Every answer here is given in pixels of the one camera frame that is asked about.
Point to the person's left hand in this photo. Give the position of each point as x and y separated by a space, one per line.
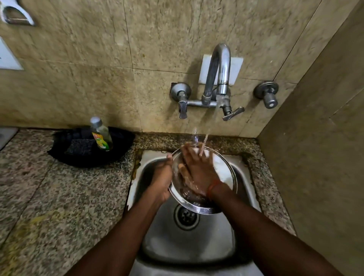
161 179

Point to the person's right hand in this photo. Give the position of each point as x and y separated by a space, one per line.
199 170

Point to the person's right fingers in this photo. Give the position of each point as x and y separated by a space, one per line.
191 159

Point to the person's left thumb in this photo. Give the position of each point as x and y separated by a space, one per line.
169 163

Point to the round steel plate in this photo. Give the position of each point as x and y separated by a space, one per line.
224 170

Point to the person's left forearm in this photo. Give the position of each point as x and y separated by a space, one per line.
119 241

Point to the person's right forearm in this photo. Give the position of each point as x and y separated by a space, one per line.
267 236

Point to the orange wrist thread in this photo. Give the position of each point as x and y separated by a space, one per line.
213 187

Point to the sink drain strainer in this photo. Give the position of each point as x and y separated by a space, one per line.
186 217

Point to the dish soap bottle yellow label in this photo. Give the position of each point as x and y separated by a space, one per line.
101 135

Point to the stainless steel sink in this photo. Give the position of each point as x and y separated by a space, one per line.
187 241

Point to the black round tray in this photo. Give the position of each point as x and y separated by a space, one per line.
85 147

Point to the chrome swan neck faucet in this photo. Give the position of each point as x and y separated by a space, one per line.
220 76

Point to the dark scrub sponge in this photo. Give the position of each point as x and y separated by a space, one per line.
81 146

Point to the white object at counter edge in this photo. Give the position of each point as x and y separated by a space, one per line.
5 136

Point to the chrome wall tap with lever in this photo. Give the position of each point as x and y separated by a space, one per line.
181 98

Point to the white wall plate behind faucet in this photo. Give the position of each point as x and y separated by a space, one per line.
236 69

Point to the chrome round wall valve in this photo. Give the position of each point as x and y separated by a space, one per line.
267 92

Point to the white wall panel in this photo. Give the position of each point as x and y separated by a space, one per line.
7 55

